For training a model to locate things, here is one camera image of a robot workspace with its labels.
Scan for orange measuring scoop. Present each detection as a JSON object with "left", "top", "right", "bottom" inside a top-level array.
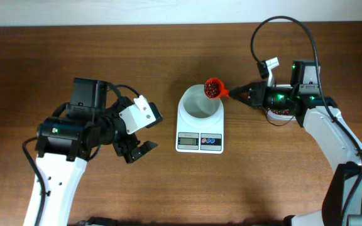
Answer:
[{"left": 204, "top": 78, "right": 229, "bottom": 99}]

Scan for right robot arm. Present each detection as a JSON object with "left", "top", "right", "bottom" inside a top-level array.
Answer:
[{"left": 229, "top": 60, "right": 362, "bottom": 225}]

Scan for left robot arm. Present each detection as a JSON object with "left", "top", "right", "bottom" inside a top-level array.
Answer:
[{"left": 22, "top": 78, "right": 163, "bottom": 225}]

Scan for red beans in scoop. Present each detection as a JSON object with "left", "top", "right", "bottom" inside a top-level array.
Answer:
[{"left": 204, "top": 81, "right": 221, "bottom": 99}]

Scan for white digital kitchen scale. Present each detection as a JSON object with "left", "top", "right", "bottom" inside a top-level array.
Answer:
[{"left": 175, "top": 98, "right": 224, "bottom": 154}]

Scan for red beans in container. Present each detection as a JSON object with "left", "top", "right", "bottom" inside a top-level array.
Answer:
[{"left": 268, "top": 109, "right": 294, "bottom": 116}]

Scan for clear plastic container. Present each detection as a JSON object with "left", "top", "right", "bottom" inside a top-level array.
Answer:
[{"left": 264, "top": 108, "right": 296, "bottom": 121}]

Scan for white round bowl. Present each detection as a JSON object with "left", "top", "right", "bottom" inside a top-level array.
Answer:
[{"left": 182, "top": 85, "right": 221, "bottom": 119}]

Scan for right black cable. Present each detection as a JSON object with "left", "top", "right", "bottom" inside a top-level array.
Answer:
[{"left": 250, "top": 15, "right": 362, "bottom": 226}]

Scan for black cable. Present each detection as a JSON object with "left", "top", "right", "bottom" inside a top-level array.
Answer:
[
  {"left": 21, "top": 83, "right": 141, "bottom": 226},
  {"left": 250, "top": 15, "right": 362, "bottom": 226}
]

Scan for left black cable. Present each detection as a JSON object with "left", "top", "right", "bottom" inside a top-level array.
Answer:
[{"left": 21, "top": 83, "right": 141, "bottom": 226}]

